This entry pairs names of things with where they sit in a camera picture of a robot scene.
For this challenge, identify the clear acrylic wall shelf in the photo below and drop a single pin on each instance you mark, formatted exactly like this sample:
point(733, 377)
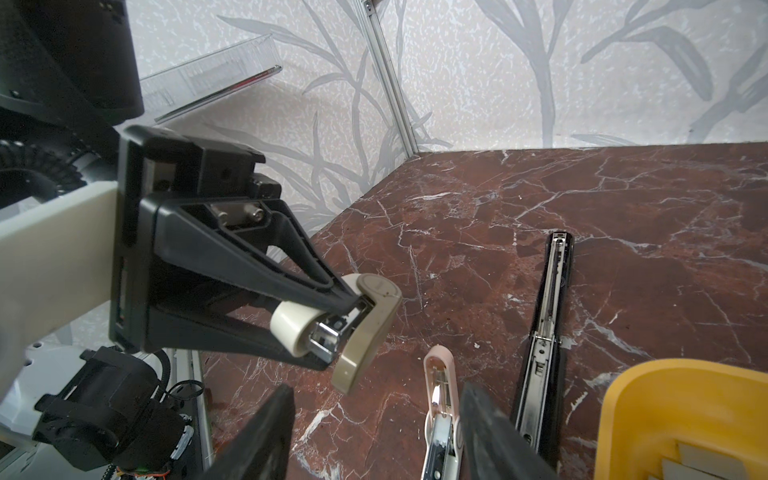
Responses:
point(179, 90)

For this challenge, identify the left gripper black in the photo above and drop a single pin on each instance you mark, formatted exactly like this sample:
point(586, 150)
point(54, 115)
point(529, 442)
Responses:
point(189, 235)

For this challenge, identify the staple strip grey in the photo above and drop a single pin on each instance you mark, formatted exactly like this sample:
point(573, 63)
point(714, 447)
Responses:
point(675, 471)
point(711, 462)

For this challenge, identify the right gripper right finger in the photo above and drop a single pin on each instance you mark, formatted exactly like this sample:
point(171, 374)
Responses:
point(494, 449)

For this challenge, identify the yellow plastic tray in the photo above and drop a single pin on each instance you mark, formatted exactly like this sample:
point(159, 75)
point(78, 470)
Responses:
point(652, 407)

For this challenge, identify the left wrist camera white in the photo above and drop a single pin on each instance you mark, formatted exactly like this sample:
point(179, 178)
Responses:
point(56, 265)

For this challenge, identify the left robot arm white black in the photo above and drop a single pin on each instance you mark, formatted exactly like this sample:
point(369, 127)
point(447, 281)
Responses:
point(69, 88)

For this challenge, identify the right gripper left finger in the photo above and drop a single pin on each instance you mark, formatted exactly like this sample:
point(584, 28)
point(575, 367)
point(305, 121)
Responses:
point(262, 448)

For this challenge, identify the black stapler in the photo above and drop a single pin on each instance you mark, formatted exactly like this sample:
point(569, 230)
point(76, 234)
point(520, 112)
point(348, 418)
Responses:
point(538, 405)

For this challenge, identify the pink mini stapler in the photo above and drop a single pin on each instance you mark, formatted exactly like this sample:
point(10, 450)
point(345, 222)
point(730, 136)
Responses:
point(442, 426)

